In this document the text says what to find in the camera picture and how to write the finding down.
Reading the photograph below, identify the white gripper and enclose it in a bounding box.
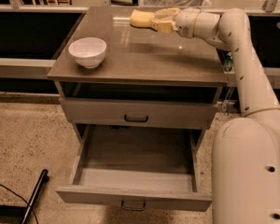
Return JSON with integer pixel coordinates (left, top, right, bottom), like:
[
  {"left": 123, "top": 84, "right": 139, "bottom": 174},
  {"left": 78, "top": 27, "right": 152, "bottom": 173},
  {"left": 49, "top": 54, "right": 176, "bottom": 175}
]
[{"left": 151, "top": 7, "right": 201, "bottom": 38}]

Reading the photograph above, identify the yellow sponge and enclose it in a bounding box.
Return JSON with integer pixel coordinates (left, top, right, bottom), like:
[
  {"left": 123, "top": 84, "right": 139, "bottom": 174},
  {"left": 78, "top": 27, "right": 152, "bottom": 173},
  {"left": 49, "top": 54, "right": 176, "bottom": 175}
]
[{"left": 130, "top": 9, "right": 155, "bottom": 28}]

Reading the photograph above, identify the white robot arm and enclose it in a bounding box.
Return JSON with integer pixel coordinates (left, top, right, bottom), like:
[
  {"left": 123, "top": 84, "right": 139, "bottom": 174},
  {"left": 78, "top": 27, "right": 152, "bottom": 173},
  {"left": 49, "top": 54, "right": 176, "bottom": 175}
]
[{"left": 151, "top": 8, "right": 280, "bottom": 224}]

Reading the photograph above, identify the grey drawer cabinet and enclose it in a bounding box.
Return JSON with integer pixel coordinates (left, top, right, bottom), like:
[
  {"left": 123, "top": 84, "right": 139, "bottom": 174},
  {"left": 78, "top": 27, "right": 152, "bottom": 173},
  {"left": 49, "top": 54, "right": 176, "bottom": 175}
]
[{"left": 48, "top": 6, "right": 229, "bottom": 213}]

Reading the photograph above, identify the closed grey upper drawer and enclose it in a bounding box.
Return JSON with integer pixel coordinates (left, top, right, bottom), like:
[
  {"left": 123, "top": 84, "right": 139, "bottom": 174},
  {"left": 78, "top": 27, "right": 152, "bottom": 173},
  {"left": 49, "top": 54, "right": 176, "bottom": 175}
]
[{"left": 60, "top": 98, "right": 217, "bottom": 130}]

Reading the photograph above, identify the open grey bottom drawer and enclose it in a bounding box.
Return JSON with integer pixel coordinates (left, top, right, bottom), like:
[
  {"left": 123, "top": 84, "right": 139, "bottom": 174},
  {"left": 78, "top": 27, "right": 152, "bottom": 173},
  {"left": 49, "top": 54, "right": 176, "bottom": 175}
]
[{"left": 57, "top": 125, "right": 212, "bottom": 212}]

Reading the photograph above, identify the green bottle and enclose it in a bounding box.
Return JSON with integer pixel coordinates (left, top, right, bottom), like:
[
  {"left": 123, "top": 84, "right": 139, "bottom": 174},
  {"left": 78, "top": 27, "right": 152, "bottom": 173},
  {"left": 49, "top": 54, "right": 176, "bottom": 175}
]
[{"left": 223, "top": 52, "right": 233, "bottom": 72}]

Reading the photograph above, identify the white bowl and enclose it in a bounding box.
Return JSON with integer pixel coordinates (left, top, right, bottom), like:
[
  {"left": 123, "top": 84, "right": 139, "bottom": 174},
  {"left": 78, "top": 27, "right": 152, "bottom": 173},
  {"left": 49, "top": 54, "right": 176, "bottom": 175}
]
[{"left": 68, "top": 37, "right": 106, "bottom": 68}]

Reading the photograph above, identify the black pole on floor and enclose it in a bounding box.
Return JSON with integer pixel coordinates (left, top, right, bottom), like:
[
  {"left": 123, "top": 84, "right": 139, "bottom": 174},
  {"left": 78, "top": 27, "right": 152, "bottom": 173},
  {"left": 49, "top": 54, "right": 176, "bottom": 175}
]
[{"left": 20, "top": 169, "right": 49, "bottom": 224}]

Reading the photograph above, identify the grey metal rail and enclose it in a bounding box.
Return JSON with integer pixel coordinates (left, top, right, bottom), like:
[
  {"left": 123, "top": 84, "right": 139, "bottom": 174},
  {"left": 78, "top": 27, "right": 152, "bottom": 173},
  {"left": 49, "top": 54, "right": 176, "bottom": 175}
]
[{"left": 0, "top": 58, "right": 55, "bottom": 79}]

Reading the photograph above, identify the black cable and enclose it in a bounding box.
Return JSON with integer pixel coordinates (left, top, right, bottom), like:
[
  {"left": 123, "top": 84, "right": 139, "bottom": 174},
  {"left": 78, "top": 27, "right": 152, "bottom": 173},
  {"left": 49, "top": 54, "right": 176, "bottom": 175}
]
[{"left": 0, "top": 176, "right": 40, "bottom": 224}]

